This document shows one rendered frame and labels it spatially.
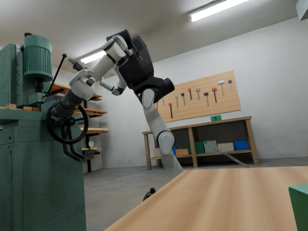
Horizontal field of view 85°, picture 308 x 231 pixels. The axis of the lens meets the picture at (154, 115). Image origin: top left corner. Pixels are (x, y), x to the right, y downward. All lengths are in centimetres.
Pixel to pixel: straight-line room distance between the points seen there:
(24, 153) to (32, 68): 62
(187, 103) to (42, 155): 342
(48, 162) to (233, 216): 119
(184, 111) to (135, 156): 180
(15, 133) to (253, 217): 118
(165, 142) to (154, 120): 18
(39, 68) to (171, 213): 140
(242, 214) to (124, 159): 472
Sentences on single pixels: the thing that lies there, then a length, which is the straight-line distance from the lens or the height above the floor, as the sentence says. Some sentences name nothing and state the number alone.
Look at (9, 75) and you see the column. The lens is 172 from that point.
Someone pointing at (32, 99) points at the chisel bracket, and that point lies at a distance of 154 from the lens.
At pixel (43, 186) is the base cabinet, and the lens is 131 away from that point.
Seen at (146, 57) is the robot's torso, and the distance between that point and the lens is 132.
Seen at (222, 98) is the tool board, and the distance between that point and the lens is 408.
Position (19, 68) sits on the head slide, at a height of 130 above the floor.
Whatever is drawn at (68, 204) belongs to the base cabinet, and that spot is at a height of 27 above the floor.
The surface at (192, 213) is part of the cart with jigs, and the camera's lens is 26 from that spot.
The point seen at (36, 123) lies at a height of 82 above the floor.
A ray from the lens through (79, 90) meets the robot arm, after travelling 92.
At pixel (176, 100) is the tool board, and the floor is 155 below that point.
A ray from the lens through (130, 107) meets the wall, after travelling 481.
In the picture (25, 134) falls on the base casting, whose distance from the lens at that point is 126.
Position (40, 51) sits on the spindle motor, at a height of 138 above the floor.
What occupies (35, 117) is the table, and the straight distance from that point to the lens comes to 130.
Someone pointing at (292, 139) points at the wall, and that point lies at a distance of 418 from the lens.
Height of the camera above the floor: 63
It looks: 8 degrees up
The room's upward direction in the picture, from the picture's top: 7 degrees counter-clockwise
